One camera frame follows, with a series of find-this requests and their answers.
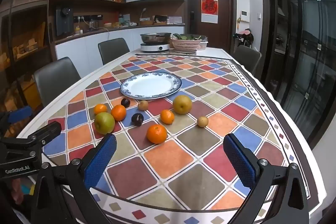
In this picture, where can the blue-rimmed white plate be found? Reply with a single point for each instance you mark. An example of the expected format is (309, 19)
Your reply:
(149, 86)

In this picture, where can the pink and black bag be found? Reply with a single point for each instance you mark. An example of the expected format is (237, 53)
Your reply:
(244, 37)

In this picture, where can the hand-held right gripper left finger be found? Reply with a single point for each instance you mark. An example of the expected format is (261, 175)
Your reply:
(101, 161)

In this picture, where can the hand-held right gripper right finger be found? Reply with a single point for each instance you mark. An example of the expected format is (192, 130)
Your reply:
(240, 161)

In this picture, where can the small brown pear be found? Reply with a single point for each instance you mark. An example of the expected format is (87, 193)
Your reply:
(202, 121)
(143, 105)

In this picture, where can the grey dining chair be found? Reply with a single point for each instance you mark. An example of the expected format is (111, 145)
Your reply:
(56, 79)
(114, 49)
(246, 57)

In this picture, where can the dark plum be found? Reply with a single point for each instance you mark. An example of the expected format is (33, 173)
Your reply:
(137, 119)
(125, 102)

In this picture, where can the dark brown door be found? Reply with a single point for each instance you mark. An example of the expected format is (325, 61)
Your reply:
(225, 14)

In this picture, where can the white induction cooker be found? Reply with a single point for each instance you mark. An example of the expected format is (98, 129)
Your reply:
(155, 47)

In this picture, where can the black power strip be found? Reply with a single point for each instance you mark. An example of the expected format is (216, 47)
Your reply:
(88, 18)

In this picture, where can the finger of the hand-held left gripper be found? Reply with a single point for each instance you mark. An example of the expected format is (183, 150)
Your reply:
(19, 113)
(47, 130)

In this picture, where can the red wall calendar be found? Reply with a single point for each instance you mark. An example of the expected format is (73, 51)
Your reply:
(210, 7)

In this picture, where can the large yellow pear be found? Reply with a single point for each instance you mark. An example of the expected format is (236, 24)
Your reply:
(182, 104)

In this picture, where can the steel pan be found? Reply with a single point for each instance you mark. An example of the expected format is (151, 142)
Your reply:
(155, 37)

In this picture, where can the colourful checked tablecloth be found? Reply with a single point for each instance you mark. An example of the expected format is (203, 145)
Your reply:
(183, 155)

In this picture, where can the white lower cabinets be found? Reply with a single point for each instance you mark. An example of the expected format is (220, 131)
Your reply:
(86, 48)

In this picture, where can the green leafy vegetables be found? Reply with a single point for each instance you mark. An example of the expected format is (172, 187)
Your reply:
(187, 37)

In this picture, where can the round pink basket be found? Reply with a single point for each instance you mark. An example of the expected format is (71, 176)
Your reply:
(185, 46)

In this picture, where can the black countertop appliance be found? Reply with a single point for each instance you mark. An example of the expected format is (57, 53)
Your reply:
(63, 19)

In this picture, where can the glass sliding door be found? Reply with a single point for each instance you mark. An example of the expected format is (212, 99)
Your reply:
(309, 43)

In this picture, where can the green apple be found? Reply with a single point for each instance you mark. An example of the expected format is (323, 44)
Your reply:
(104, 123)

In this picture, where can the orange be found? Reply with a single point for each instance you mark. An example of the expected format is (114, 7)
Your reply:
(100, 108)
(156, 134)
(118, 112)
(167, 117)

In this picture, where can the glass display cabinet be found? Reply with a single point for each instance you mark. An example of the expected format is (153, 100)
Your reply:
(21, 43)

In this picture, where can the white wall intercom panel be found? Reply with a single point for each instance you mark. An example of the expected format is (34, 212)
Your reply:
(245, 16)

